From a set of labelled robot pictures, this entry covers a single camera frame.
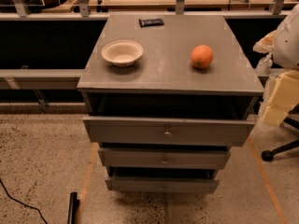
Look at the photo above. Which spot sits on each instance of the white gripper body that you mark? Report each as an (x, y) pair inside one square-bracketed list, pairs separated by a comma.
[(288, 46)]

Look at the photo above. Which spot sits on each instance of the orange fruit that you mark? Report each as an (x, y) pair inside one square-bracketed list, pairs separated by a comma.
[(202, 56)]

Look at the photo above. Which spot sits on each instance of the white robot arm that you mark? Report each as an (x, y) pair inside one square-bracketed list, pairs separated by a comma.
[(283, 43)]

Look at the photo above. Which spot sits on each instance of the dark rxbar blueberry wrapper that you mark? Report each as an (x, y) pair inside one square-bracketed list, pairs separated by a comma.
[(150, 22)]

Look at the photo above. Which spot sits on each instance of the clear sanitizer bottle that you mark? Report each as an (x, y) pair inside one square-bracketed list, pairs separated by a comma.
[(264, 65)]

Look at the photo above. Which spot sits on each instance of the black office chair base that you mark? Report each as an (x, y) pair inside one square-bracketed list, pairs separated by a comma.
[(293, 126)]

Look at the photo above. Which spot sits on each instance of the grey drawer cabinet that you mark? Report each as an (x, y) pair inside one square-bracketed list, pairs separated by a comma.
[(164, 84)]

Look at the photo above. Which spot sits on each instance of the white paper bowl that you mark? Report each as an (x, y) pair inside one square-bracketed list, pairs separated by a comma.
[(122, 53)]

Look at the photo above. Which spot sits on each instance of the bottom grey drawer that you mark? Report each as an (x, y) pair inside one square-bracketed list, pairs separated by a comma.
[(162, 185)]

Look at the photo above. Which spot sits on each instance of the grey drawer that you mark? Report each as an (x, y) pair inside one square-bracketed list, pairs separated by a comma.
[(192, 132), (158, 158), (162, 185)]

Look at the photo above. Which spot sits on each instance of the top grey drawer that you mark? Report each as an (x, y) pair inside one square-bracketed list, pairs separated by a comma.
[(192, 132)]

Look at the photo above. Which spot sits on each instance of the middle grey drawer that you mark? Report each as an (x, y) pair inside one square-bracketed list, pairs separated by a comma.
[(158, 158)]

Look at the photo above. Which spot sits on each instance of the black bar on floor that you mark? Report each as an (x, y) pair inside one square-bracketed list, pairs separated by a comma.
[(73, 207)]

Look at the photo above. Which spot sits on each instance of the metal railing frame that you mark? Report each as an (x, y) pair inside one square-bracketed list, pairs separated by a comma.
[(67, 9)]

